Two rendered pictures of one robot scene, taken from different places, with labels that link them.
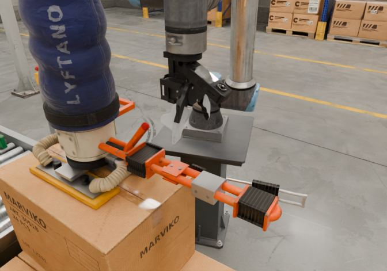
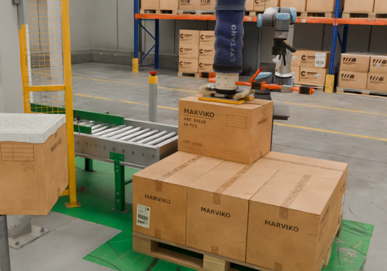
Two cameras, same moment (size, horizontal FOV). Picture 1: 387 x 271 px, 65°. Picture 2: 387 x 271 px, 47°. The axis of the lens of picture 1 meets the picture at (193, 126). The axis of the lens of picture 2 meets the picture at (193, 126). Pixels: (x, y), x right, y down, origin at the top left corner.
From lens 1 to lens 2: 2.57 m
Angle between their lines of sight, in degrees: 15
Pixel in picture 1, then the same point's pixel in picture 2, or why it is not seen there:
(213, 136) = not seen: hidden behind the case
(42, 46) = (225, 38)
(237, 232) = not seen: hidden behind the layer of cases
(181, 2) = (283, 22)
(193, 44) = (285, 34)
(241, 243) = not seen: hidden behind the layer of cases
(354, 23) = (361, 76)
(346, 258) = (355, 195)
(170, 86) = (276, 49)
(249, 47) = (289, 53)
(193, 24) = (285, 29)
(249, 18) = (289, 38)
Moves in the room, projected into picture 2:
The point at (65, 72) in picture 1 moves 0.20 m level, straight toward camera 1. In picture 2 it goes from (232, 48) to (248, 50)
